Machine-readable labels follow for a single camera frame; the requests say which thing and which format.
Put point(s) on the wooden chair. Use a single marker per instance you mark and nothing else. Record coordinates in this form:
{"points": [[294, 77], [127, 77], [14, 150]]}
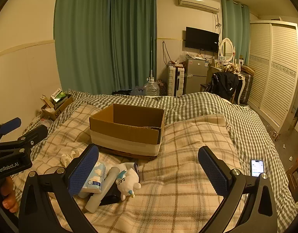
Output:
{"points": [[204, 86]]}

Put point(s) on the wide green curtain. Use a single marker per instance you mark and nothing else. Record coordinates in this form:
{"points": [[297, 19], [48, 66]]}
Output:
{"points": [[81, 41], [132, 41]]}

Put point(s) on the person's left hand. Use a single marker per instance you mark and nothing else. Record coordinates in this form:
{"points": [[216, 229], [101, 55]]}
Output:
{"points": [[9, 199]]}

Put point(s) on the blue white tissue pack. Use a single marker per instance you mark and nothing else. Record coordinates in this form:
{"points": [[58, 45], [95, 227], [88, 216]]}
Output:
{"points": [[95, 177]]}

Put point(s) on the green checked duvet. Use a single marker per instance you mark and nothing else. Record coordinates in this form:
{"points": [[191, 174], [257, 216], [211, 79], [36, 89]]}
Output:
{"points": [[207, 104]]}

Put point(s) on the green packet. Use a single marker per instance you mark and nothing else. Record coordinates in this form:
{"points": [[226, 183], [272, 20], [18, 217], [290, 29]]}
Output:
{"points": [[59, 97]]}

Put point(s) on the white hard suitcase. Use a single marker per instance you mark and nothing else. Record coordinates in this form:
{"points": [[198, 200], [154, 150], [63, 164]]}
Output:
{"points": [[175, 80]]}

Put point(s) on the white air conditioner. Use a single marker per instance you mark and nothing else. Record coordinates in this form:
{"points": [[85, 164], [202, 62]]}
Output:
{"points": [[198, 3]]}

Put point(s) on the white slatted wardrobe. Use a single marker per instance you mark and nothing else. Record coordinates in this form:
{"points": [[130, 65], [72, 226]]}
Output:
{"points": [[270, 75]]}

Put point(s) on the clear plastic bag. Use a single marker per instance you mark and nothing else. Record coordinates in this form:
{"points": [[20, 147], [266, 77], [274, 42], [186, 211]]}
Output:
{"points": [[181, 57]]}

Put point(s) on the crumpled white tissue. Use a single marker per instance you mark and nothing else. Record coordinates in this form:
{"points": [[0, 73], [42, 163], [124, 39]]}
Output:
{"points": [[66, 159]]}

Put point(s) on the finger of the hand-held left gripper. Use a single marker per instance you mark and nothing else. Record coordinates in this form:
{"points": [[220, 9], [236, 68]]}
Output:
{"points": [[35, 133], [10, 125]]}

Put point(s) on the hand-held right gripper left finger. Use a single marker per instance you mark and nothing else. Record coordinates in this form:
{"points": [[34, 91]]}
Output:
{"points": [[83, 171]]}

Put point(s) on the large clear water jug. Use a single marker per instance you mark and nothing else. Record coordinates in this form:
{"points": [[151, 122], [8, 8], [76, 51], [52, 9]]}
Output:
{"points": [[151, 88]]}

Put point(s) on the small cardboard box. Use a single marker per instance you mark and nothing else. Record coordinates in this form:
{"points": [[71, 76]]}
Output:
{"points": [[63, 106]]}

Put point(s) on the dark patterned bag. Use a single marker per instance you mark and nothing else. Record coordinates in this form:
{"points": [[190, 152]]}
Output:
{"points": [[161, 87]]}

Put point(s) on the white mop pole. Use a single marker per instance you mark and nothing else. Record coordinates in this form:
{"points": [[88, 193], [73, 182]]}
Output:
{"points": [[151, 58]]}

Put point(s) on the white oval mirror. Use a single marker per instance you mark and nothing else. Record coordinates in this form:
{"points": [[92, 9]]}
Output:
{"points": [[226, 48]]}

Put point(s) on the beige slim carton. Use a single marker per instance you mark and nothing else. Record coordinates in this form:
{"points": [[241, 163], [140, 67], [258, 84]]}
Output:
{"points": [[46, 101]]}

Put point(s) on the black wall television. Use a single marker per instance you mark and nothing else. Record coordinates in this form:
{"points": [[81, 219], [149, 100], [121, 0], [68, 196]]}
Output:
{"points": [[201, 38]]}

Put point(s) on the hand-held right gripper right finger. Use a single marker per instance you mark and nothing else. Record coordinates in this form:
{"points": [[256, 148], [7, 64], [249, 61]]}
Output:
{"points": [[213, 172]]}

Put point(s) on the white plastic bottle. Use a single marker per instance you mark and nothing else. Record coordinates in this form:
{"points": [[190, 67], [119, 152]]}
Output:
{"points": [[93, 202]]}

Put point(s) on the silver small fridge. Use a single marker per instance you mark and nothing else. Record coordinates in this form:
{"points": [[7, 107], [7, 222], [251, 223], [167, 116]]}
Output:
{"points": [[196, 75]]}

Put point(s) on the black jacket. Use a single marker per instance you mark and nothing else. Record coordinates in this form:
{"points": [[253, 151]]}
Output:
{"points": [[224, 83]]}

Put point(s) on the smartphone with lit screen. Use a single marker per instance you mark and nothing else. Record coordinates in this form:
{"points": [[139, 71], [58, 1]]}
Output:
{"points": [[257, 166]]}

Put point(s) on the white labelled box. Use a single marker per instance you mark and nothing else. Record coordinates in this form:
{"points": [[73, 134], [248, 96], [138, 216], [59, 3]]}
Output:
{"points": [[56, 92]]}

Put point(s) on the black glossy object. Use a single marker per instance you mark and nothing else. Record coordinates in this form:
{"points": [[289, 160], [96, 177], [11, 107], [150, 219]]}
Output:
{"points": [[110, 197]]}

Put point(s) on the white plush toy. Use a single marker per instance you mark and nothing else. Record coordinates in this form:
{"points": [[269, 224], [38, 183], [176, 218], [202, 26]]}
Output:
{"points": [[127, 183]]}

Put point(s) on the wooden stool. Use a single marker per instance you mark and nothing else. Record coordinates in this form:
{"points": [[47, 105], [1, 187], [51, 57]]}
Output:
{"points": [[295, 177]]}

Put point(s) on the narrow green curtain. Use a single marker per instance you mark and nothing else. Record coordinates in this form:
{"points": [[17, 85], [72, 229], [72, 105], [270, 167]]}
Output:
{"points": [[235, 29]]}

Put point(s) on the white dressing table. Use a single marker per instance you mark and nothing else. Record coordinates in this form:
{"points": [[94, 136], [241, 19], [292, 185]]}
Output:
{"points": [[242, 87]]}

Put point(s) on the dark plaid luggage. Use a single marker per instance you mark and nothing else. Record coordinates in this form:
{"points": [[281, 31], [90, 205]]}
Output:
{"points": [[248, 86]]}

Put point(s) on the open cardboard box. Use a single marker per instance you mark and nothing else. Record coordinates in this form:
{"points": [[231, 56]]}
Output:
{"points": [[129, 136]]}

